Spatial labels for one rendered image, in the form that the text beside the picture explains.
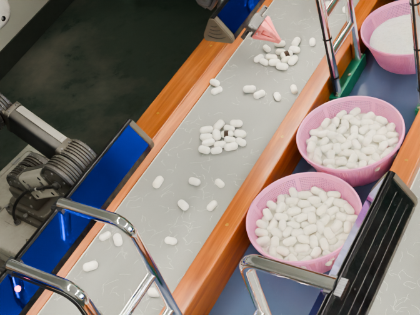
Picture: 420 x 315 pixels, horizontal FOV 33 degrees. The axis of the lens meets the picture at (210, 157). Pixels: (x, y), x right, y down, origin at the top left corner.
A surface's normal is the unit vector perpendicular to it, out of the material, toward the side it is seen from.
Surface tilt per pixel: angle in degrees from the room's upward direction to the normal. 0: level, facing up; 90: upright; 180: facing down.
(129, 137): 58
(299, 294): 0
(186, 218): 0
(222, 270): 90
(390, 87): 0
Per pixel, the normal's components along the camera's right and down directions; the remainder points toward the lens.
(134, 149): 0.57, -0.22
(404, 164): -0.26, -0.69
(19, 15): 0.87, 0.14
